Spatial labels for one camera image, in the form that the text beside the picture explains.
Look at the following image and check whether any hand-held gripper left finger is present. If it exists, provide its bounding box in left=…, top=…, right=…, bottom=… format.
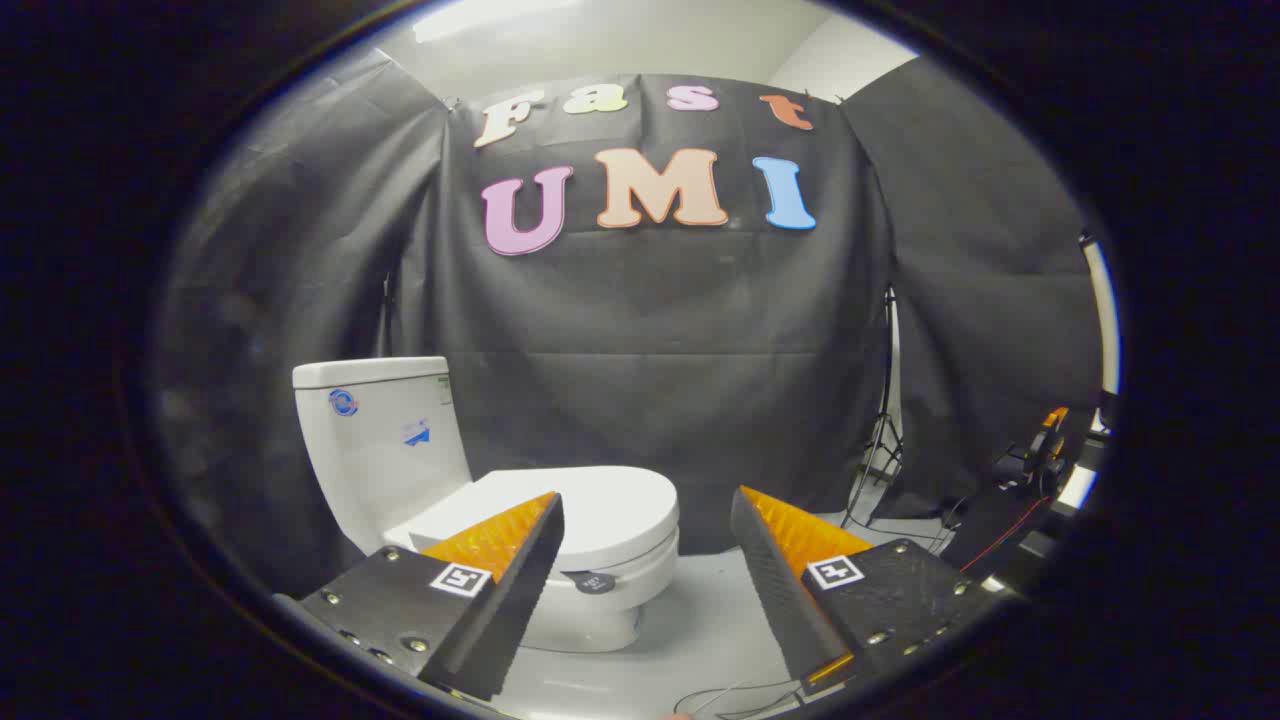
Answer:
left=275, top=490, right=566, bottom=703

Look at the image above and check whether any white toilet seat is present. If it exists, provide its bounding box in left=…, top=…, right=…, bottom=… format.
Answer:
left=548, top=528, right=681, bottom=613

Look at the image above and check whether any black orange device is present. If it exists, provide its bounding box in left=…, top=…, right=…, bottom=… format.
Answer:
left=995, top=405, right=1073, bottom=498

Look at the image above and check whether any black light stand tripod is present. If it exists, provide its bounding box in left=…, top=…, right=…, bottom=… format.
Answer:
left=843, top=285, right=906, bottom=528

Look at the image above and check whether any thin black cable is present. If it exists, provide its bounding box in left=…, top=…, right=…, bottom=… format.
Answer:
left=668, top=678, right=803, bottom=719

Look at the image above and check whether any thin red cable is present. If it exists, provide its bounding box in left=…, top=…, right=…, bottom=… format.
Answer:
left=960, top=497, right=1053, bottom=573

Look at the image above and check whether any white toilet lid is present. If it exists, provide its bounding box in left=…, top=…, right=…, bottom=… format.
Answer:
left=410, top=465, right=681, bottom=573

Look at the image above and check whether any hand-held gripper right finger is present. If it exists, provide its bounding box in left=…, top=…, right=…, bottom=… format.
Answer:
left=728, top=485, right=1023, bottom=701

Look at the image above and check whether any white toilet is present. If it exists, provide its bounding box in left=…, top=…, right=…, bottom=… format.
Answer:
left=292, top=357, right=681, bottom=653

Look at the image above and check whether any black backdrop cloth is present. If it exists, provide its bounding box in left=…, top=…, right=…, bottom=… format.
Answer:
left=150, top=45, right=1106, bottom=601

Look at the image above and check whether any white ring light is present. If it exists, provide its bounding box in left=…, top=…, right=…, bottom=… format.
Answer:
left=1078, top=232, right=1123, bottom=399

